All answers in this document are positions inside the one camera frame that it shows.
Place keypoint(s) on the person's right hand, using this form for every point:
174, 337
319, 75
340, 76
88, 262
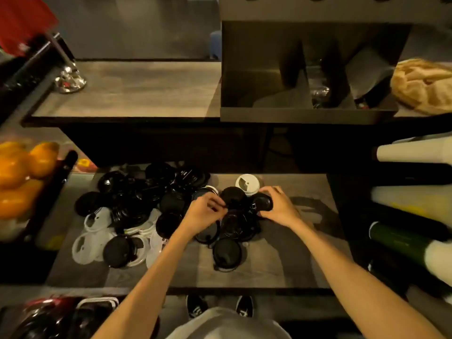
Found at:
282, 208

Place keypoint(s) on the person's left hand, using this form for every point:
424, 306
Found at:
201, 213

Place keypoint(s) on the stack of black lids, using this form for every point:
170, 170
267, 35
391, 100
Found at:
233, 197

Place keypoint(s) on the white cup lid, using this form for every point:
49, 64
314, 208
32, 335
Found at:
247, 183

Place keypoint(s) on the pile of mixed cup lids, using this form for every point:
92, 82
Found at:
130, 204

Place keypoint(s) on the dark metal organizer box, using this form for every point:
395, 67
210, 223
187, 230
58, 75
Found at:
265, 88

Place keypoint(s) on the person's left forearm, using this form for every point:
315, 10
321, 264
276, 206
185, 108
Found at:
152, 278

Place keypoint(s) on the person's right forearm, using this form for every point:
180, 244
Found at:
353, 278

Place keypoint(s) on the green sleeved white cup stack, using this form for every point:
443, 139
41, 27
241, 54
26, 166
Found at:
399, 240

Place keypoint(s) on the translucent yellow print cup stack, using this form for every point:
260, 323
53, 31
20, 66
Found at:
409, 201

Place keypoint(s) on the white paper cup stack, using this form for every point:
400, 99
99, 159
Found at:
413, 151

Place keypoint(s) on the black left shoe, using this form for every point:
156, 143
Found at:
196, 306

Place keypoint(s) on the black shoe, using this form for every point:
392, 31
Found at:
244, 306
196, 306

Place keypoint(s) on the black right shoe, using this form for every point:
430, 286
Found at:
244, 306

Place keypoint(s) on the white shirt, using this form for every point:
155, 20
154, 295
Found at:
226, 324

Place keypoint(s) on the clear plastic bag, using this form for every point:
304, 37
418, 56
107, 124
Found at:
319, 88

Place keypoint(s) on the small red packet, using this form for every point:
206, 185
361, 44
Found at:
361, 105

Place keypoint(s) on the grey foil pouch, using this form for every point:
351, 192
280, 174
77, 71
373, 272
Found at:
367, 74

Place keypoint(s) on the blue stool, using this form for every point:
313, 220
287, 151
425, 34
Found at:
215, 44

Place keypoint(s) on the pile of oranges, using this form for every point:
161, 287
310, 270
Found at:
24, 172

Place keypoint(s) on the chrome flag stand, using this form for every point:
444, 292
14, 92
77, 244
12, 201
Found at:
70, 81

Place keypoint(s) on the tan crumpled paper bundle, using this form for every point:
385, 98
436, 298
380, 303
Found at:
423, 84

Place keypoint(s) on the red flag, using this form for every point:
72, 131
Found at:
21, 21

